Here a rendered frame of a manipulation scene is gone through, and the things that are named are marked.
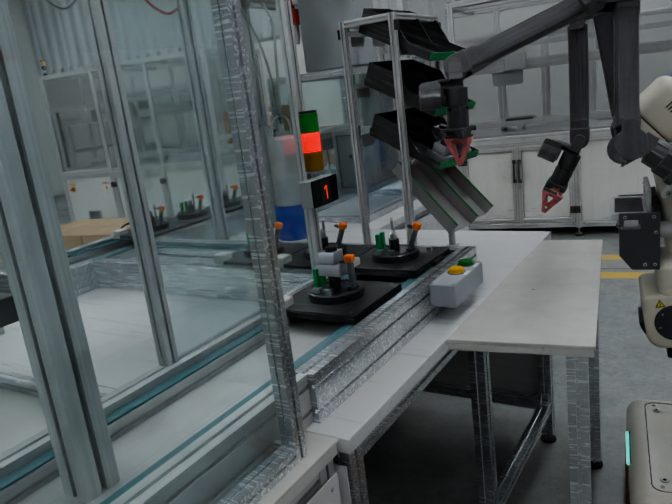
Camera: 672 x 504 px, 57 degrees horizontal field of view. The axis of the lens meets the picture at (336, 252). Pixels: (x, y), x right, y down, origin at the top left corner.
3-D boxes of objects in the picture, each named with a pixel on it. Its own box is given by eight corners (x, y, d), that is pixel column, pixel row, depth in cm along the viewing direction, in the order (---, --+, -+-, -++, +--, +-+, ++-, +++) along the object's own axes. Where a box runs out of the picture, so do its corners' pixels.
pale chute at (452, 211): (471, 224, 203) (479, 215, 200) (449, 234, 194) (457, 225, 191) (414, 164, 211) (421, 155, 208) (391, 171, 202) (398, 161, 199)
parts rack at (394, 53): (459, 244, 230) (442, 15, 211) (419, 273, 201) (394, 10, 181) (407, 242, 241) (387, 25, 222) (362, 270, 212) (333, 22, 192)
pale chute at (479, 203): (485, 214, 215) (493, 205, 212) (466, 223, 206) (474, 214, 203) (432, 158, 223) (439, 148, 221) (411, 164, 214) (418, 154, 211)
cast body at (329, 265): (349, 272, 153) (346, 244, 152) (340, 277, 150) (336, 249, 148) (321, 270, 158) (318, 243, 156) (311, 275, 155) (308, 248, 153)
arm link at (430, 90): (461, 56, 160) (462, 65, 168) (416, 60, 163) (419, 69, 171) (463, 102, 160) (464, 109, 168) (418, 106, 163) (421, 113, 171)
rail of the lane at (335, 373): (478, 278, 189) (475, 243, 187) (320, 423, 117) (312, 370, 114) (460, 277, 192) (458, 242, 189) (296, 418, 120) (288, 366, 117)
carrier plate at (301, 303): (402, 290, 159) (401, 282, 158) (355, 324, 139) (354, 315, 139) (323, 284, 171) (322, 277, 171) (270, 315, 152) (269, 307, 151)
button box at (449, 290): (483, 282, 172) (482, 260, 171) (456, 308, 155) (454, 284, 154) (459, 280, 176) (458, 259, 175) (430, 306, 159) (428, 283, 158)
